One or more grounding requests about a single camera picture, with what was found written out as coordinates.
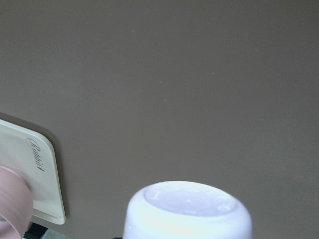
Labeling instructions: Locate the pink plastic cup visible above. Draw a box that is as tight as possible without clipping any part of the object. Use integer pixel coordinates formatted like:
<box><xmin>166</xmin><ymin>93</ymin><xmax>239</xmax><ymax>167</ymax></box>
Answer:
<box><xmin>123</xmin><ymin>181</ymin><xmax>253</xmax><ymax>239</ymax></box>

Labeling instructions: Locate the cream plastic tray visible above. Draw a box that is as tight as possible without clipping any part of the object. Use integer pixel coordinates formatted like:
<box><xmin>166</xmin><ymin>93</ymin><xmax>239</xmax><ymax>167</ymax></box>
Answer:
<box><xmin>0</xmin><ymin>120</ymin><xmax>66</xmax><ymax>225</ymax></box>

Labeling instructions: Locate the pink bowl with ice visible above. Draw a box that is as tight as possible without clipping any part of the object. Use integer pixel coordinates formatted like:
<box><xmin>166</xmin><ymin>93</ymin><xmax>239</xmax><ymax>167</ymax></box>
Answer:
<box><xmin>0</xmin><ymin>166</ymin><xmax>33</xmax><ymax>239</ymax></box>

